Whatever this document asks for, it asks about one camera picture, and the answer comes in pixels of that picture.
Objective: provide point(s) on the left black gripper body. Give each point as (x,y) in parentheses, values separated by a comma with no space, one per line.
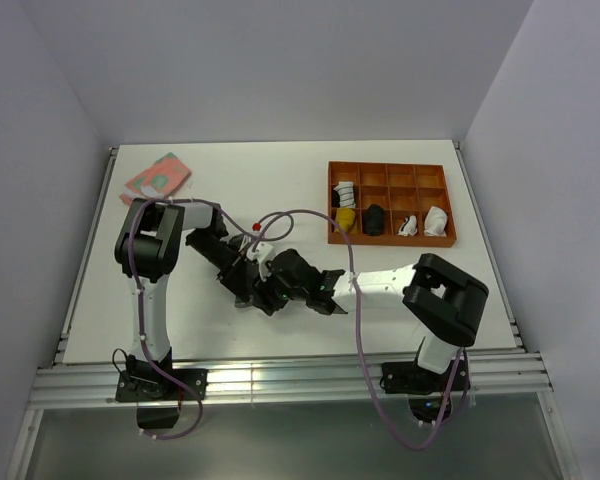
(217,253)

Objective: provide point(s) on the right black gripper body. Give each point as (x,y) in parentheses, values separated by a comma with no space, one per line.
(278,293)

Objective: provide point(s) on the white black striped sock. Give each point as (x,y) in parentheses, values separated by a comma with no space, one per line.
(343,195)

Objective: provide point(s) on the grey sock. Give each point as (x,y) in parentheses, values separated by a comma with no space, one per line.
(240,302)

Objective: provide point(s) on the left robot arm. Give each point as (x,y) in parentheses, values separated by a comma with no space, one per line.
(147,249)

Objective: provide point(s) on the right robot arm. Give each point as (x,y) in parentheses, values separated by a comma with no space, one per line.
(448,301)

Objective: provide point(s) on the pink green patterned socks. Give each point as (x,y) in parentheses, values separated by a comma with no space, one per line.
(159,181)

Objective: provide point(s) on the yellow rolled sock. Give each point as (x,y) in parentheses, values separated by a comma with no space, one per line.
(346,219)

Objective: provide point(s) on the orange compartment tray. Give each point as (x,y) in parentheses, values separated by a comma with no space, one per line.
(402,190)

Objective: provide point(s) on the white black rolled sock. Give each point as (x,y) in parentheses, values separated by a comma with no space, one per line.
(409,227)

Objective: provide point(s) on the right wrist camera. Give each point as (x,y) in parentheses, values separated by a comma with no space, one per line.
(261,254)

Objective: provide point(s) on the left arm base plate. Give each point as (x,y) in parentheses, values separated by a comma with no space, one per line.
(132,389)

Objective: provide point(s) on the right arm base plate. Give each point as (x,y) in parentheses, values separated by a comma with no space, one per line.
(406,377)

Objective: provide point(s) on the aluminium frame rail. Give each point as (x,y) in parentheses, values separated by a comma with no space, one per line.
(280,381)

